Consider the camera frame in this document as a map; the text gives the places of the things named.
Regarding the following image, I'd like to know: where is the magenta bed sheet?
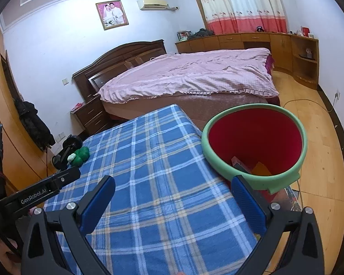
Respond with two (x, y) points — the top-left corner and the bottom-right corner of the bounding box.
(265, 55), (275, 75)

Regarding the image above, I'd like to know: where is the floor cable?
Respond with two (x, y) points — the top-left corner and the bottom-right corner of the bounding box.
(284, 99), (337, 112)

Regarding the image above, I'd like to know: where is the person's left hand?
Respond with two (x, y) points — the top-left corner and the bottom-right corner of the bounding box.
(0, 239), (22, 275)

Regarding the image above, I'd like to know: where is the dark wooden bed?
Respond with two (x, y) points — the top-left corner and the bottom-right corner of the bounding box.
(72, 39), (281, 129)

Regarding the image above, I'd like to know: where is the green plush toy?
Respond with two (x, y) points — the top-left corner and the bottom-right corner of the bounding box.
(67, 147), (90, 167)

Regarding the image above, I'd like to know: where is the framed wedding photo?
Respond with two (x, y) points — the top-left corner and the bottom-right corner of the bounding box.
(95, 1), (129, 31)

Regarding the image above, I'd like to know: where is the wall air conditioner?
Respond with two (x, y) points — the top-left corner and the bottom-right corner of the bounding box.
(137, 0), (169, 11)

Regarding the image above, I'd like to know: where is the colourful printed mat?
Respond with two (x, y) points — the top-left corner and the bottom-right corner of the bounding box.
(271, 185), (301, 211)

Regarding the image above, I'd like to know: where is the black jacket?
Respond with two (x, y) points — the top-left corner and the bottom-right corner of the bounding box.
(14, 99), (55, 151)

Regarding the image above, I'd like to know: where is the orange snack wrapper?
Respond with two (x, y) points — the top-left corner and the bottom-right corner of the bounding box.
(252, 162), (273, 176)

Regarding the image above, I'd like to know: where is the dark wooden nightstand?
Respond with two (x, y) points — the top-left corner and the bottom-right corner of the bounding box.
(70, 94), (112, 136)

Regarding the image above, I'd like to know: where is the cream and red curtain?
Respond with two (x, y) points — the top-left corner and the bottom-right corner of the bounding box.
(194, 0), (289, 34)

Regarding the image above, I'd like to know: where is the wooden corner shelf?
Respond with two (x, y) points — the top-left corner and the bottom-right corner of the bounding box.
(289, 34), (319, 90)

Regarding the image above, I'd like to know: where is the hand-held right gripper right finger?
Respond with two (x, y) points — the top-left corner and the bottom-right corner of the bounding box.
(230, 175), (326, 275)

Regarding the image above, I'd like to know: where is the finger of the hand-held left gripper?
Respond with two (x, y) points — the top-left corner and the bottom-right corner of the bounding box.
(53, 167), (81, 190)

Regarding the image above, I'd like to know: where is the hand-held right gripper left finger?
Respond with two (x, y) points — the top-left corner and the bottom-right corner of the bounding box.
(22, 175), (117, 275)

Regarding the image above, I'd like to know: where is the long wooden cabinet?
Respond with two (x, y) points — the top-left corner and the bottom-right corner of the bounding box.
(175, 32), (293, 73)

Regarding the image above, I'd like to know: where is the blue plaid blanket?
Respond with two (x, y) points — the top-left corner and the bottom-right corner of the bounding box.
(43, 104), (258, 275)

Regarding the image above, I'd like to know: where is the red bucket with green rim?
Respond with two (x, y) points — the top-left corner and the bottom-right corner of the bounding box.
(201, 104), (308, 197)

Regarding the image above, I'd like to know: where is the pink quilt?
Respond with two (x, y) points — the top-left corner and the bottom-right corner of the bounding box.
(96, 48), (280, 105)

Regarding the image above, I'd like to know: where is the wooden wardrobe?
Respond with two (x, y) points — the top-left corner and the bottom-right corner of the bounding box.
(0, 24), (58, 195)

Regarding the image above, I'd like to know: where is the pile of dark clothes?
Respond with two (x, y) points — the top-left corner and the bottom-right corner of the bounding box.
(191, 28), (214, 38)

